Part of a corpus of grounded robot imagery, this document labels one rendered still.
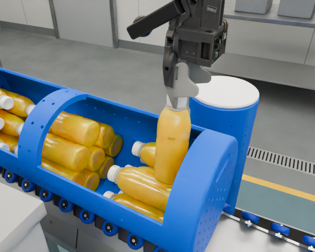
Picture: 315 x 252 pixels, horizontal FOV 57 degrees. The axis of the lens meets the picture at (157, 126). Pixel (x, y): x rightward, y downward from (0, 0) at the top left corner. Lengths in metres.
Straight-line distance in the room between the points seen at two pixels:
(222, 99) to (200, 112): 0.10
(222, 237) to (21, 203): 0.49
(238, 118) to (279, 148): 1.62
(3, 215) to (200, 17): 0.49
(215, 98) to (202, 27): 0.71
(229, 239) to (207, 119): 0.51
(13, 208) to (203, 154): 0.37
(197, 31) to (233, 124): 0.74
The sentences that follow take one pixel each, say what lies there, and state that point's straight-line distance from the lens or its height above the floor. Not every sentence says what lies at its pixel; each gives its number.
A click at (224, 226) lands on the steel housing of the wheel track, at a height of 0.93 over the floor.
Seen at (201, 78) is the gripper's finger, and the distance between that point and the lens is 0.56.
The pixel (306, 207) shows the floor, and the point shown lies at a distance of 2.32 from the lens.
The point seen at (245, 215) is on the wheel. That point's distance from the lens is 0.81.
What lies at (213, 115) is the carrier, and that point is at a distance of 1.14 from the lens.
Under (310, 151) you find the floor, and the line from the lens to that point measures 2.83.
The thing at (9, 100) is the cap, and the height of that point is 1.15.
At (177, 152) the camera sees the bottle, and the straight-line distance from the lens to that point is 0.58.
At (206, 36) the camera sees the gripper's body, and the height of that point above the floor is 1.45.
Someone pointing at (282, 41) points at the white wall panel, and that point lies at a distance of 4.01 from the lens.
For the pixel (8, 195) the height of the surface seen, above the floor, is 1.15.
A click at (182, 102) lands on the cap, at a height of 1.31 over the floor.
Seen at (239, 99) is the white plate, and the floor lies 1.04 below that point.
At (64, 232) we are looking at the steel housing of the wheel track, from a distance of 0.92.
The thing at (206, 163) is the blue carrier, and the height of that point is 1.22.
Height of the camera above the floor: 1.59
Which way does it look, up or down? 34 degrees down
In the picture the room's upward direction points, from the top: straight up
